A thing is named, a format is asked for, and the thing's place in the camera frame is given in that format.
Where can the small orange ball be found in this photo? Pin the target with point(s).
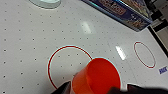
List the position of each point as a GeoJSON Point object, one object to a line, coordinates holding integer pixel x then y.
{"type": "Point", "coordinates": [96, 78]}

